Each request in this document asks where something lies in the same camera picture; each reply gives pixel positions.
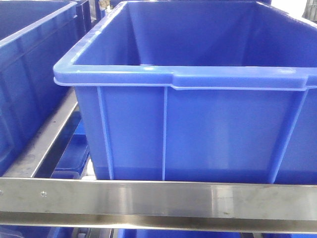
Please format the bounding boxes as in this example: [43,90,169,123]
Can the blue crate left neighbour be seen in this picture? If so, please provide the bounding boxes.
[0,0,78,173]

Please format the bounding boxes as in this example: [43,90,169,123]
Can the steel front shelf rail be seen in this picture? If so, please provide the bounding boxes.
[0,178,317,234]

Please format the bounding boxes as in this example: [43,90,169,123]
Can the large blue crate centre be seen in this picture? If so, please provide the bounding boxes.
[53,0,317,184]

